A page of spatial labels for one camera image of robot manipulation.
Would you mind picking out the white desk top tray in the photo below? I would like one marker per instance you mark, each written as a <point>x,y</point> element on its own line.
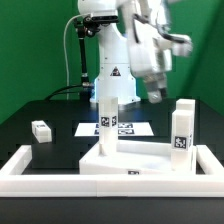
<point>137,158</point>

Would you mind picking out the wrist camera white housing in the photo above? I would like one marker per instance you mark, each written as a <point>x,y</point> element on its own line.
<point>181,45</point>

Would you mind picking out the marker tag sheet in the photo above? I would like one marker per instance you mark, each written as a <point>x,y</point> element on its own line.
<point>124,129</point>

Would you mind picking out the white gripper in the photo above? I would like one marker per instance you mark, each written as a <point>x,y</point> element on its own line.
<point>148,54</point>

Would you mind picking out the white U-shaped frame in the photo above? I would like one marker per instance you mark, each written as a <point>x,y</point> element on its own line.
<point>14,183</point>

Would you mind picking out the black camera stand pole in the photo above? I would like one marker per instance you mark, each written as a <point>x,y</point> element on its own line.
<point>85,93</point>

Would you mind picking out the black camera on stand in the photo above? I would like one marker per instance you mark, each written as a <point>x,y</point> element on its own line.
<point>89,26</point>

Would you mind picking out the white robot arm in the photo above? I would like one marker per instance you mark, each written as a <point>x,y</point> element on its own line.
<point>115,78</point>

